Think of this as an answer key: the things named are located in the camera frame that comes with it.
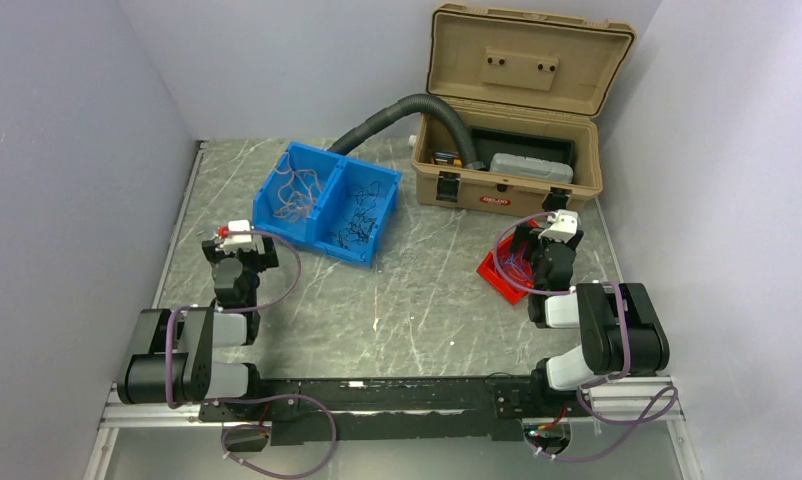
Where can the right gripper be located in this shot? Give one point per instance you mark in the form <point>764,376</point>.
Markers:
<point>524,234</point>

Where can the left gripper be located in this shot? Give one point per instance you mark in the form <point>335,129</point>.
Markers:
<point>263,261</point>

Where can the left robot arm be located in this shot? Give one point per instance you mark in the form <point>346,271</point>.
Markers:
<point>170,355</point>

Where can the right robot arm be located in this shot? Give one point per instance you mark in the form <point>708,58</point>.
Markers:
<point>619,330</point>

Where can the red storage bin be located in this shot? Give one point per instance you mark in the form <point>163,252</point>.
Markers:
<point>517,271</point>

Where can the blue double storage bin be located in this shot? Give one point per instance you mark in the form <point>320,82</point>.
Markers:
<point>327,203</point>

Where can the grey plastic organiser box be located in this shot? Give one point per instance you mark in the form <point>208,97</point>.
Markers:
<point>530,167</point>

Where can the black tray in case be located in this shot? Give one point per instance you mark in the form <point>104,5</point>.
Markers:
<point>489,142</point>

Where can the yellow black device in case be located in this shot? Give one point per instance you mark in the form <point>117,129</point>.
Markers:
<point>447,158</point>

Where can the tan tool case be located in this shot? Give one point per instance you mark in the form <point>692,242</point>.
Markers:
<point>522,72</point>

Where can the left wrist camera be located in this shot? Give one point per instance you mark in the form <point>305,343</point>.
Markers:
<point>236,236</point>

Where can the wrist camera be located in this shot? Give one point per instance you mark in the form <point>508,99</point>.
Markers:
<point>236,236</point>
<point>562,226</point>

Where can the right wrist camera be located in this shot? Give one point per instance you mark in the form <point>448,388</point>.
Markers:
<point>562,226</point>

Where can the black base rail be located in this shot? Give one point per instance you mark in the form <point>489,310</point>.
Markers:
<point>498,407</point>

